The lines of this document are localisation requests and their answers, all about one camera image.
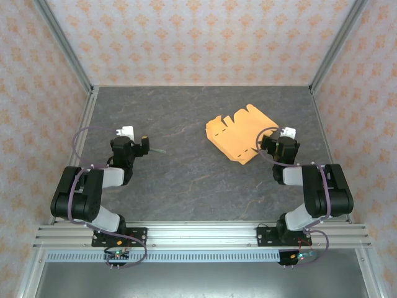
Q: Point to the orange paper box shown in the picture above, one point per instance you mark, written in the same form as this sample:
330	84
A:
242	133

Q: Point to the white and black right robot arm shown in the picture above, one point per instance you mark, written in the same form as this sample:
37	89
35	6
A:
328	192

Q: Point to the thin green stick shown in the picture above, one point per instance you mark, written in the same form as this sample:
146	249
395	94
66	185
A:
159	151

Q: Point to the grey metal sheet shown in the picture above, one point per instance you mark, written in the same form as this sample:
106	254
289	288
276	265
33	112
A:
198	281

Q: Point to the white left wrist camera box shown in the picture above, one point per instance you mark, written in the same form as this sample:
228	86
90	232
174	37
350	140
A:
127	132

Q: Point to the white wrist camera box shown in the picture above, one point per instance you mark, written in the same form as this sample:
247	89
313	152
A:
289	132
127	132

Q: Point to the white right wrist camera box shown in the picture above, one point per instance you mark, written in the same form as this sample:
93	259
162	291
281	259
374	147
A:
289	132

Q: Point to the aluminium table side rail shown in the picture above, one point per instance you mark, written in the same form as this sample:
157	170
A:
330	149
79	149

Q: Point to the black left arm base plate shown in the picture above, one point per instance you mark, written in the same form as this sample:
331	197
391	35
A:
139	232

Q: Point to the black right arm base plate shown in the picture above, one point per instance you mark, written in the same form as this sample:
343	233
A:
263	236

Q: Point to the aluminium mounting rail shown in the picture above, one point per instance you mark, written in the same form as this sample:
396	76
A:
201	234

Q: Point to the aluminium frame post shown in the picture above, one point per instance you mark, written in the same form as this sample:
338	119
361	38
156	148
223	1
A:
338	43
62	43

